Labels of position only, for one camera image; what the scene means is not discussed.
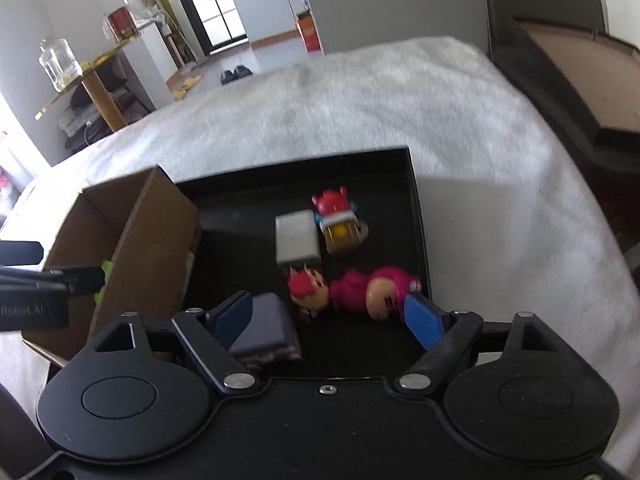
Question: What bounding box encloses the black framed glass door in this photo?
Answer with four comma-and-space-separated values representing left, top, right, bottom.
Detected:
162, 0, 249, 54

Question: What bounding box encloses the brown cardboard box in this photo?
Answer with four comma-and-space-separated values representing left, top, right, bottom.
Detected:
20, 165, 203, 368

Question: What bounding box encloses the red and blue toy figurine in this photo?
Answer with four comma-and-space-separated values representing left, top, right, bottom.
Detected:
311, 186, 371, 256

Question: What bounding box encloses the gold side table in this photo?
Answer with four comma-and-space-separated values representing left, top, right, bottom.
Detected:
34, 15, 166, 133

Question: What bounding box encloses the black tray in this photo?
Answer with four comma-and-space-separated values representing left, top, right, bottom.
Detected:
172, 146, 433, 378

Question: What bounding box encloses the orange cardboard box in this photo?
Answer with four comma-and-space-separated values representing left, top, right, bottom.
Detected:
295, 12, 324, 54

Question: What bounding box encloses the white fluffy blanket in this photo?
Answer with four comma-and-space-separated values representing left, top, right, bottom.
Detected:
0, 35, 636, 461

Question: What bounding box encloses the brown board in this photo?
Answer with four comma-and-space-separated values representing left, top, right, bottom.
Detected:
515, 20, 640, 133

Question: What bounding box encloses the large white cabinet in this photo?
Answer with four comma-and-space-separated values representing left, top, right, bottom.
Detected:
297, 0, 491, 57

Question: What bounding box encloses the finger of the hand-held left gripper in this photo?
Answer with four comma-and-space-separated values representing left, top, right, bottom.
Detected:
0, 241, 45, 265
0, 266, 107, 297

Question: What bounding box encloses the white power strip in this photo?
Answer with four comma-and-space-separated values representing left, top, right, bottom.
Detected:
58, 112, 103, 137

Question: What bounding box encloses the green hexagon piece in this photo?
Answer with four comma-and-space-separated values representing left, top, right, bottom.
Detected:
94, 259, 115, 303

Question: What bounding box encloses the grey toy block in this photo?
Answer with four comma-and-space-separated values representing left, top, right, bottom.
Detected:
229, 292, 303, 366

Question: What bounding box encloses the white kitchen counter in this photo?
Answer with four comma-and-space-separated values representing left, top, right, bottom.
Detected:
225, 0, 302, 50

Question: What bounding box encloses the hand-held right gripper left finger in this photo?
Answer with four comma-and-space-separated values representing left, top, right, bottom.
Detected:
87, 290, 266, 397

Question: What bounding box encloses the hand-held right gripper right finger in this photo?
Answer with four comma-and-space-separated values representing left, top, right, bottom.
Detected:
397, 292, 568, 397

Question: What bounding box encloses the red-haired doll figurine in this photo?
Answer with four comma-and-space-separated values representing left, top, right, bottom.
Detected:
287, 266, 331, 319

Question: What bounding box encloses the red tin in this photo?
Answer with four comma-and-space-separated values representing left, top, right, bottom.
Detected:
103, 7, 139, 41

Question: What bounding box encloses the pink and white cloth pile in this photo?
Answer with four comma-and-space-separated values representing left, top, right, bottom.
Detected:
0, 132, 25, 223

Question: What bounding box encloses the clear glass jar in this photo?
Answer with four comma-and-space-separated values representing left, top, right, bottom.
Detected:
39, 37, 83, 92

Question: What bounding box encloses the pink doll figurine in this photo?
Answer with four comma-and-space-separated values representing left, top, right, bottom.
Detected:
327, 267, 423, 321

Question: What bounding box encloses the white charger plug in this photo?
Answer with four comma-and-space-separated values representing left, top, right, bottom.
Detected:
275, 210, 322, 276

